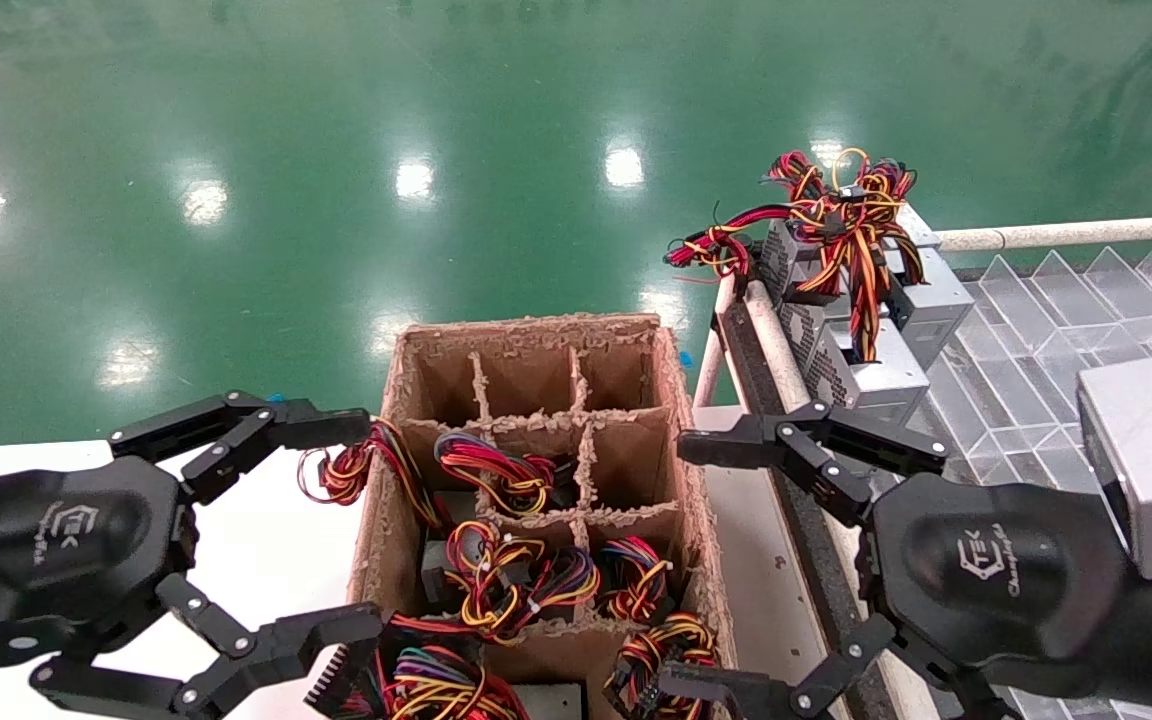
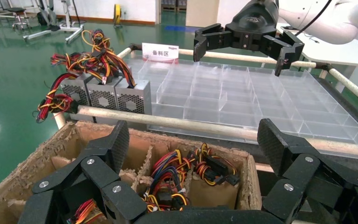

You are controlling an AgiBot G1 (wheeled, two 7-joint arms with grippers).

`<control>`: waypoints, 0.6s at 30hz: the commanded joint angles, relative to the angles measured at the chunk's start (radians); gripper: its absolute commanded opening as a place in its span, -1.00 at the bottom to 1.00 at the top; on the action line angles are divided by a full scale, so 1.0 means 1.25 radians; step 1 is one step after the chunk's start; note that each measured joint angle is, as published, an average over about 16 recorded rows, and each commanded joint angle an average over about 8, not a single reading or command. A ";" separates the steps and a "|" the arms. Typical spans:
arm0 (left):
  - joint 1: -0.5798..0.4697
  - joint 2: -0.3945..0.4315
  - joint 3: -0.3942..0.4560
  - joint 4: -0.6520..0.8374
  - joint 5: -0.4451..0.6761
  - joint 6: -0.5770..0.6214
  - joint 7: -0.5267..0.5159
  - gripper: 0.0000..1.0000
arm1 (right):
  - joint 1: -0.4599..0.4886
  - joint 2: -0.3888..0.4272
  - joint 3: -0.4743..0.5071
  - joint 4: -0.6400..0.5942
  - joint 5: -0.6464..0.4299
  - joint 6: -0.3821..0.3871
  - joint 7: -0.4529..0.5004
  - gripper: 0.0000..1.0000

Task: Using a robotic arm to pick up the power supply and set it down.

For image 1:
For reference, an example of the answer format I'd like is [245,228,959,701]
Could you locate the black rack edge strip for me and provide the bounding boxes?
[719,300,902,720]

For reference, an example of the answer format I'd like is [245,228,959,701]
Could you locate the beige rack rail pipe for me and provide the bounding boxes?
[741,280,937,720]
[936,213,1152,253]

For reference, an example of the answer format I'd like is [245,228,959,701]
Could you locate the coloured cables inside box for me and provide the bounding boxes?
[434,430,562,519]

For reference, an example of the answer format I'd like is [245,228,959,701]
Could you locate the light grey rack side panel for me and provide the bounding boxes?
[706,405,842,720]

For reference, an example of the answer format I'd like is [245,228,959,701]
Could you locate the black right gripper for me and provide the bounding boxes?
[676,400,1152,696]

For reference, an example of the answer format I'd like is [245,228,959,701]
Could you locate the brown cardboard divider box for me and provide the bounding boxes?
[346,312,737,720]

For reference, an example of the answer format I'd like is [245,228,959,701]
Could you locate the white rack leg pipe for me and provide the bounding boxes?
[693,272,739,409]

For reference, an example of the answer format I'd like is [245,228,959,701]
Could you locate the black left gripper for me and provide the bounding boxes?
[0,390,385,720]

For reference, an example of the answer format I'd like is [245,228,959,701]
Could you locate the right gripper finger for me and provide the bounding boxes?
[656,612,1022,720]

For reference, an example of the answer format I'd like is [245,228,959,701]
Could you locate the clear acrylic compartment tray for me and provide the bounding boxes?
[921,240,1152,720]

